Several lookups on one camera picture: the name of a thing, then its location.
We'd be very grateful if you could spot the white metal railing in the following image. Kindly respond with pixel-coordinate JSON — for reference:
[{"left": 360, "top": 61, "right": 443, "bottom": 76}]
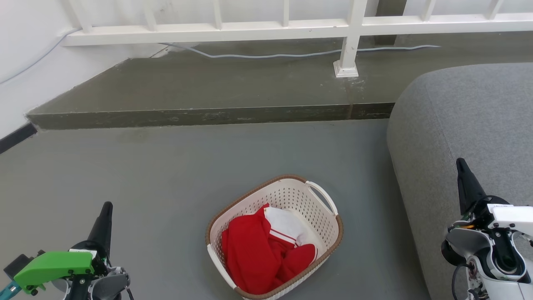
[{"left": 62, "top": 0, "right": 533, "bottom": 78}]

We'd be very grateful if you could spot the grey fabric sofa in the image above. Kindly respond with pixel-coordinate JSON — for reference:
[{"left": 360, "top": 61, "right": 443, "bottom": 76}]
[{"left": 386, "top": 62, "right": 533, "bottom": 300}]

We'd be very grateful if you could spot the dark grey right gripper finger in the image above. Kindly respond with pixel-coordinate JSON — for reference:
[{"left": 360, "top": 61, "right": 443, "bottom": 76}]
[{"left": 456, "top": 157, "right": 488, "bottom": 215}]

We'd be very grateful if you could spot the red and white garment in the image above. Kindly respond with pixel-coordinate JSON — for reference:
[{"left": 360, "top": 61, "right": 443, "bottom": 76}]
[{"left": 221, "top": 203, "right": 319, "bottom": 295}]

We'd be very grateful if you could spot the thin white wall cable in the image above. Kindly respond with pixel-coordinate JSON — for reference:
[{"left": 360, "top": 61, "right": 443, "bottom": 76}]
[{"left": 0, "top": 27, "right": 80, "bottom": 85}]

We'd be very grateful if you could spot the grey floor cable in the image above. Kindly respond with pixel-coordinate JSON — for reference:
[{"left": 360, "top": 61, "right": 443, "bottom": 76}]
[{"left": 158, "top": 42, "right": 441, "bottom": 59}]

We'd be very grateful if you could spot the cream perforated laundry basket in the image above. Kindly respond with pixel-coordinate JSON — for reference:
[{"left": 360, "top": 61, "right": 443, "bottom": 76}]
[{"left": 205, "top": 175, "right": 344, "bottom": 300}]

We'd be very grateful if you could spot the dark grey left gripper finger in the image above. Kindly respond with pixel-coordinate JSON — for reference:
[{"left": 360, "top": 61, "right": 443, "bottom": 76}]
[{"left": 87, "top": 202, "right": 114, "bottom": 255}]

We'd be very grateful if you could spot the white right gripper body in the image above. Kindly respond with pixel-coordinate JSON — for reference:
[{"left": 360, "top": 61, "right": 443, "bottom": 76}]
[{"left": 460, "top": 195, "right": 533, "bottom": 230}]

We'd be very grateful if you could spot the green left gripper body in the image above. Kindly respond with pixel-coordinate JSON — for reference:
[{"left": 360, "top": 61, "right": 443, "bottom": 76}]
[{"left": 14, "top": 240, "right": 113, "bottom": 295}]

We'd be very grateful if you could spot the black baseboard strip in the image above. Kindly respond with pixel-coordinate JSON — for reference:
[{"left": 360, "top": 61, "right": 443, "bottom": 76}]
[{"left": 0, "top": 122, "right": 38, "bottom": 155}]

